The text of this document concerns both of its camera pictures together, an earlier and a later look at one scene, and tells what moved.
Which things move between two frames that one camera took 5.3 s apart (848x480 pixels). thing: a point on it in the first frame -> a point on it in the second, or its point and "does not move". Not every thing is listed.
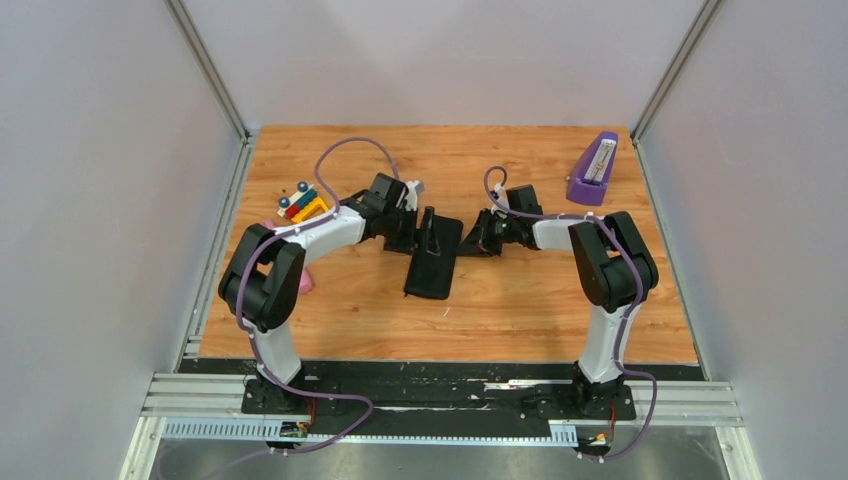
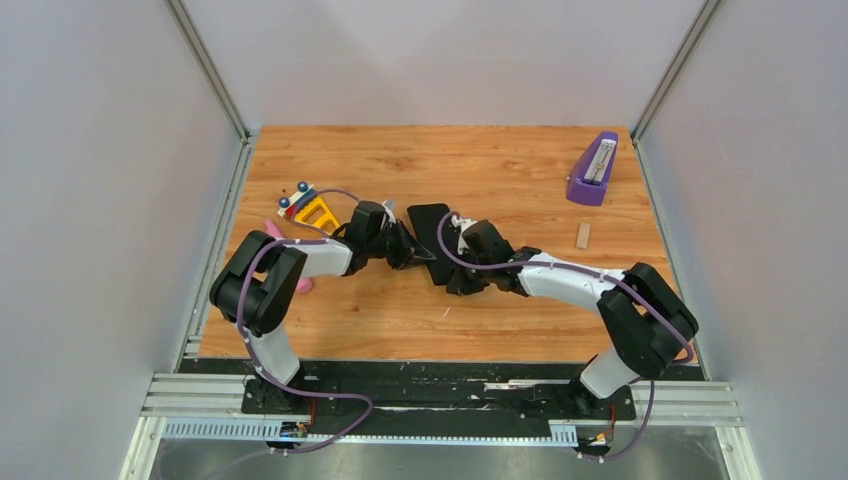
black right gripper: (479, 236) -> (461, 286)
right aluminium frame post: (674, 68) does not move
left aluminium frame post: (246, 136) does not move
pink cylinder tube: (306, 283) does not move
